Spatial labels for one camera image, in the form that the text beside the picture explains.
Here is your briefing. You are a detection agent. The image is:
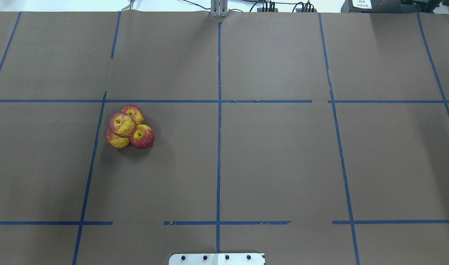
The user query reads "orange black connector board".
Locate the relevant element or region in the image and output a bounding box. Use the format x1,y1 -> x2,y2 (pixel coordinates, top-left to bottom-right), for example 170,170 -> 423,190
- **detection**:
253,0 -> 278,13

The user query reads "black computer box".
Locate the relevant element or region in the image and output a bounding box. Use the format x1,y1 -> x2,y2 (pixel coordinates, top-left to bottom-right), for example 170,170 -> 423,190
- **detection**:
340,0 -> 417,14

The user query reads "aluminium frame post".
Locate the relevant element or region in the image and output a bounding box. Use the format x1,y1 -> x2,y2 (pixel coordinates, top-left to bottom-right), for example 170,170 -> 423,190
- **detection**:
210,0 -> 229,17

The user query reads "red yellow apple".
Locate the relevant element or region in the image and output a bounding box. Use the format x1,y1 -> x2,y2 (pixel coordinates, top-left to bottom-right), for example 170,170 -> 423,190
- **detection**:
108,112 -> 137,138

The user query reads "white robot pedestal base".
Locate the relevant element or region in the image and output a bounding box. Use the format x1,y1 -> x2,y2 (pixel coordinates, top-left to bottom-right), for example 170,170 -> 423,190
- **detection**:
168,253 -> 266,265

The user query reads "front base apple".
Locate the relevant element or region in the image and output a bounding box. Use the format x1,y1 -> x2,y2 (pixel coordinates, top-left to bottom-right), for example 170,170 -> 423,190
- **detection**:
105,129 -> 129,149

